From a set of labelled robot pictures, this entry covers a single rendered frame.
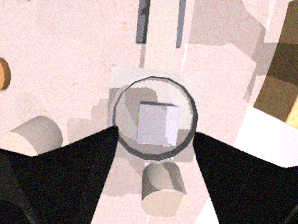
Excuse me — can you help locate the grey block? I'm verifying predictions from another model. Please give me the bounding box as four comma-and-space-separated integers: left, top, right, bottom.
137, 101, 181, 145

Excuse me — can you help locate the orange ring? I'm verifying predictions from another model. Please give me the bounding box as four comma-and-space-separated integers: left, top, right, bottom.
0, 57, 11, 91

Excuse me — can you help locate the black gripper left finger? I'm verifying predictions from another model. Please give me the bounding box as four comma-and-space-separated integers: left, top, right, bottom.
0, 127, 118, 224

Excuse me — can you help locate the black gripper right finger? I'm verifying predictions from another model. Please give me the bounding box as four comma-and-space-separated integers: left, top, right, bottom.
193, 132, 298, 224

